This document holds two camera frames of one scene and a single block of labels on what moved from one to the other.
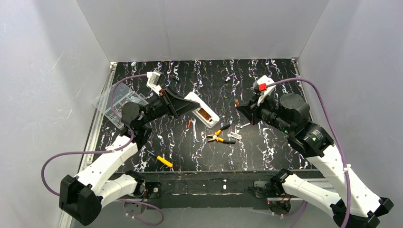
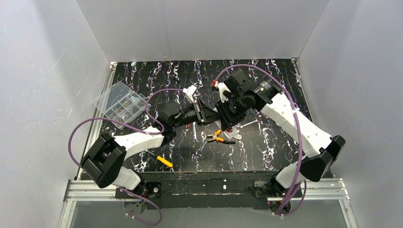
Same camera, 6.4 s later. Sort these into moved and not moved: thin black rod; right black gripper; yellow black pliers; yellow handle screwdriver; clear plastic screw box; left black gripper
Moved: left black gripper; right black gripper
Not moved: thin black rod; yellow handle screwdriver; yellow black pliers; clear plastic screw box
